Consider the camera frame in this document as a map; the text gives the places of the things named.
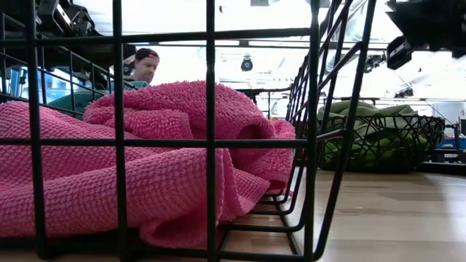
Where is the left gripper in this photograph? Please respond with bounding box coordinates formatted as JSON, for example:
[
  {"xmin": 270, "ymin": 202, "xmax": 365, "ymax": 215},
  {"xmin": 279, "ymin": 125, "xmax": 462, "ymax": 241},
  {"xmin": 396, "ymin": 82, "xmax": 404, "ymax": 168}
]
[{"xmin": 34, "ymin": 0, "xmax": 138, "ymax": 71}]

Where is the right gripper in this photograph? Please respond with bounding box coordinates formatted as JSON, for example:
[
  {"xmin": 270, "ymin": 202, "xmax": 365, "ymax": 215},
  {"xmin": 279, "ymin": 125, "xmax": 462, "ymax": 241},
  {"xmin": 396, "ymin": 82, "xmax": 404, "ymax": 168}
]
[{"xmin": 384, "ymin": 0, "xmax": 466, "ymax": 71}]

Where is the blue microfiber towel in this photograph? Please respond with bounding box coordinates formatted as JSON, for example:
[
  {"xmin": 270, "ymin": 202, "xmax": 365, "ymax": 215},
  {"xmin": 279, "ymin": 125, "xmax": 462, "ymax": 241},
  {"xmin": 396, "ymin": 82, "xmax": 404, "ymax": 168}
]
[{"xmin": 123, "ymin": 80, "xmax": 150, "ymax": 90}]

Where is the black wire rectangular basket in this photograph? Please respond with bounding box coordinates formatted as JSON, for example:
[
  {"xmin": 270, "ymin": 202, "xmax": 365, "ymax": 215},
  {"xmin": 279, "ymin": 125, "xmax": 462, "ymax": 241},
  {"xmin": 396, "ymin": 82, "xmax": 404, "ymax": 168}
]
[{"xmin": 0, "ymin": 0, "xmax": 378, "ymax": 262}]

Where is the clear plastic bin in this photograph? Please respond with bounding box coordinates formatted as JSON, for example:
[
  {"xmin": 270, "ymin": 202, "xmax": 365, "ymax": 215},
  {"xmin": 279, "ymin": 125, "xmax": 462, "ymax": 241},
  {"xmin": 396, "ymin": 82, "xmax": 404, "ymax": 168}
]
[{"xmin": 36, "ymin": 89, "xmax": 154, "ymax": 121}]

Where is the person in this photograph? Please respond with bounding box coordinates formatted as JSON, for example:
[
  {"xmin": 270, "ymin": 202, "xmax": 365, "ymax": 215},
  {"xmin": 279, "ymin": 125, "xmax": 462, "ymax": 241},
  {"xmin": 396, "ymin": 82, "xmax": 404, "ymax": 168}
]
[{"xmin": 122, "ymin": 47, "xmax": 161, "ymax": 90}]

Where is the black woven round basket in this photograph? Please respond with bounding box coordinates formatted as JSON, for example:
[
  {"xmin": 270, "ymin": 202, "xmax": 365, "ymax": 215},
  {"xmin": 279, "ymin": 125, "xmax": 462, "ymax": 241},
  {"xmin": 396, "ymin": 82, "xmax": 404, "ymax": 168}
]
[{"xmin": 315, "ymin": 114, "xmax": 446, "ymax": 174}]

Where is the blue background cart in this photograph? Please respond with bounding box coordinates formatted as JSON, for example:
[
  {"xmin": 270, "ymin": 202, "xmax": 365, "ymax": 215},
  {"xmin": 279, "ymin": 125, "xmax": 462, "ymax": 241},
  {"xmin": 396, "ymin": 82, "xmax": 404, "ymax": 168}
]
[{"xmin": 435, "ymin": 137, "xmax": 466, "ymax": 163}]

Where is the long ceiling light strip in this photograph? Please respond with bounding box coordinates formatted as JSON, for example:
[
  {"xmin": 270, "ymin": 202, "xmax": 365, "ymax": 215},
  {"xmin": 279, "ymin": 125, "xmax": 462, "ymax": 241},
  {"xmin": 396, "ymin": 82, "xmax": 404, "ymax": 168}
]
[{"xmin": 130, "ymin": 38, "xmax": 390, "ymax": 49}]

